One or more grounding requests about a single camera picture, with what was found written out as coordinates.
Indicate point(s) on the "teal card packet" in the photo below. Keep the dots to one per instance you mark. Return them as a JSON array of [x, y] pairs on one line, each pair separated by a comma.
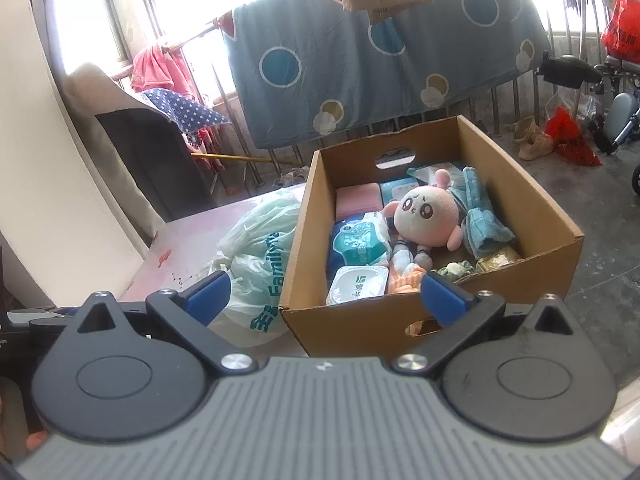
[[425, 172]]

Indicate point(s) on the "cardboard box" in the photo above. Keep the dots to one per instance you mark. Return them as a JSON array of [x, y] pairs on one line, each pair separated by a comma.
[[350, 330]]

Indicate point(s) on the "tan packet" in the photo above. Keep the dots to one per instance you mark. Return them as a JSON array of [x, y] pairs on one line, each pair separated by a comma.
[[500, 259]]

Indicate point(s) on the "pink cloth pack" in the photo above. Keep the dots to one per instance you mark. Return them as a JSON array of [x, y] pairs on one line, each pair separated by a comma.
[[357, 200]]

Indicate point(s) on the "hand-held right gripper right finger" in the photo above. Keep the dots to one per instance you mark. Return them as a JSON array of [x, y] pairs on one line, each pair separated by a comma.
[[442, 300]]

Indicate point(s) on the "metal balcony railing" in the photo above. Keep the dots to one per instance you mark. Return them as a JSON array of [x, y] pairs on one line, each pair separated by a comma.
[[496, 110]]

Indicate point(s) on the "blue bedsheet with circles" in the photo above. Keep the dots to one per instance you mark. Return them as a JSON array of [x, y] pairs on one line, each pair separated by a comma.
[[375, 70]]

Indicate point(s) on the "pink hanging clothes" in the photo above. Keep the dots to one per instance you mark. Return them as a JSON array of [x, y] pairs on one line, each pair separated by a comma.
[[160, 70]]

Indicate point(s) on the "orange striped knit toy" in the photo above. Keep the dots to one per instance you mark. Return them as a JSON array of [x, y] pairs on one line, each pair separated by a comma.
[[407, 280]]

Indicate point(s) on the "white wipes packet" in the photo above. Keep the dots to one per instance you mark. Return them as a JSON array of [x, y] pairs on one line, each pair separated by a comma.
[[357, 285]]

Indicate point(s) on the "white plastic bag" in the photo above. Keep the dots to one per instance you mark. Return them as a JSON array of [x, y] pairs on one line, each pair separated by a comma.
[[260, 260]]

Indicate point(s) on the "green and white scrunchie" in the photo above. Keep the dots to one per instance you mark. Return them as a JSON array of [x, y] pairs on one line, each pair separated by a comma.
[[455, 270]]

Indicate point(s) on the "red plastic bag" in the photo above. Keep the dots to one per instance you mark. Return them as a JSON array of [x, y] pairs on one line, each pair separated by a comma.
[[622, 30], [570, 135]]

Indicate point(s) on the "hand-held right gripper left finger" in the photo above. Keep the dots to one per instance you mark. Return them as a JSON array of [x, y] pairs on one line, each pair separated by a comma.
[[207, 295]]

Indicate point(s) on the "pink plush toy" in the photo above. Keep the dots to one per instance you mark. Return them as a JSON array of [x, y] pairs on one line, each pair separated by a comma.
[[425, 215]]

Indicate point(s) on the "person's left hand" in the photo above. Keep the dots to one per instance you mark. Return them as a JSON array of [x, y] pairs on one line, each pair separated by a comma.
[[15, 420]]

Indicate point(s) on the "beige fabric cover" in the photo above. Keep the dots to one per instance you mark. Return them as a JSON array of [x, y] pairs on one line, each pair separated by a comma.
[[100, 95]]

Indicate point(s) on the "blue wet wipes pack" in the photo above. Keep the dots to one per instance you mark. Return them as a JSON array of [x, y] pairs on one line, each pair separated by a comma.
[[357, 242]]

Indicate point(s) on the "dark grey panel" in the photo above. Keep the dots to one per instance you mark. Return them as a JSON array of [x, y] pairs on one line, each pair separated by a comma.
[[150, 160]]

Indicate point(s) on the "yellow stick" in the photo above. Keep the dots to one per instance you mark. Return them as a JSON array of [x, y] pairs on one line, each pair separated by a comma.
[[240, 158]]

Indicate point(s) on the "blue and white carton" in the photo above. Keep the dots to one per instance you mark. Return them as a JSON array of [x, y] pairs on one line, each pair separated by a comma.
[[395, 191]]

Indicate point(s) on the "blue cloth with white stars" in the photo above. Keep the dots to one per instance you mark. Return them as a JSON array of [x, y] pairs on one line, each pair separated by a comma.
[[185, 110]]

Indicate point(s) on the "bicycle with black saddle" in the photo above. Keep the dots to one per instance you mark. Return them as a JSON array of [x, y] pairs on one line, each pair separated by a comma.
[[570, 67]]

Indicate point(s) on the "pale sneaker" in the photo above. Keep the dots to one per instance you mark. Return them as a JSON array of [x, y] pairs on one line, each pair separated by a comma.
[[526, 130], [537, 147]]

